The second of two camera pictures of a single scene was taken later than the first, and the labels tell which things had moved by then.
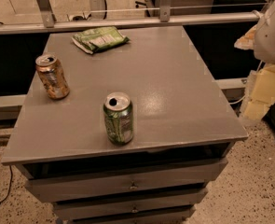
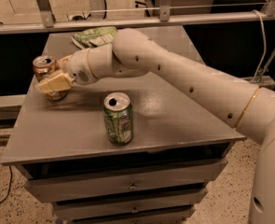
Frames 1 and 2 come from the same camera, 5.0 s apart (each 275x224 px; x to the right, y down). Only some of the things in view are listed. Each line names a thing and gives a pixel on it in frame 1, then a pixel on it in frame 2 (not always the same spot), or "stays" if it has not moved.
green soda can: (118, 113) stays
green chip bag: (94, 38) stays
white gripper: (271, 36) → (78, 66)
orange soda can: (52, 77) stays
